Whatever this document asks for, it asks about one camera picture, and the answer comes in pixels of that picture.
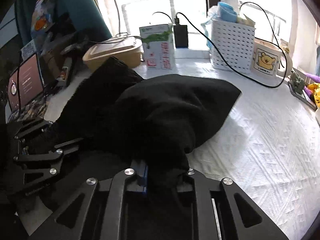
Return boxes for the black pants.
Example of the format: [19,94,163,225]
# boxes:
[37,56,243,240]

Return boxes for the plaid checkered cloth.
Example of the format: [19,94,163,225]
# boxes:
[8,97,49,123]

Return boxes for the tablet with orange screen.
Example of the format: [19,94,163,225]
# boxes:
[8,53,44,112]

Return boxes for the colourful snack bag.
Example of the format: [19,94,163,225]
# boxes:
[30,0,56,40]

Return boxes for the tan lidded storage box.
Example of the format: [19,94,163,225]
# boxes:
[82,36,142,72]

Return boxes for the teal curtain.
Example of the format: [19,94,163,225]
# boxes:
[15,0,112,45]

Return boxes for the small green figurine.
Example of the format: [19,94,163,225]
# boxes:
[289,71,305,95]

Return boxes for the yellow plush toy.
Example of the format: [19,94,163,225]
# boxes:
[308,83,320,108]

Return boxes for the green white carton box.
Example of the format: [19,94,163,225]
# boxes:
[139,23,175,70]

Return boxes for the cream bear mug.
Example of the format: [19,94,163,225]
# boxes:
[251,38,292,77]

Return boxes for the white perforated plastic basket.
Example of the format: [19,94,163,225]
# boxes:
[211,20,255,74]

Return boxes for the black power adapter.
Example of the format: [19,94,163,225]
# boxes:
[173,17,189,48]

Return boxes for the black charging cable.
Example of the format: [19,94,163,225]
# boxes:
[152,1,288,89]

